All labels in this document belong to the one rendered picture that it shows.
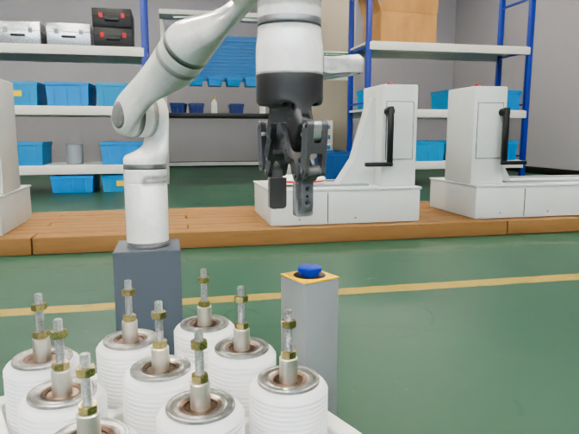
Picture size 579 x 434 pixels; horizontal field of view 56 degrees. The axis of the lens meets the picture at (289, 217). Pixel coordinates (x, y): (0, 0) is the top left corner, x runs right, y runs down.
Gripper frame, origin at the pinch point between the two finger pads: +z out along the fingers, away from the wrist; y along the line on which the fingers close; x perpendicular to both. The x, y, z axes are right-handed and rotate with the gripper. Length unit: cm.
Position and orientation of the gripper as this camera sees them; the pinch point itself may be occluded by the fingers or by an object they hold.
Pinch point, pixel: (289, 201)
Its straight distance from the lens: 63.1
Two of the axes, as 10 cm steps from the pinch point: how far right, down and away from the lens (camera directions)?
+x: 9.0, -0.7, 4.3
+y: 4.3, 1.4, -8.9
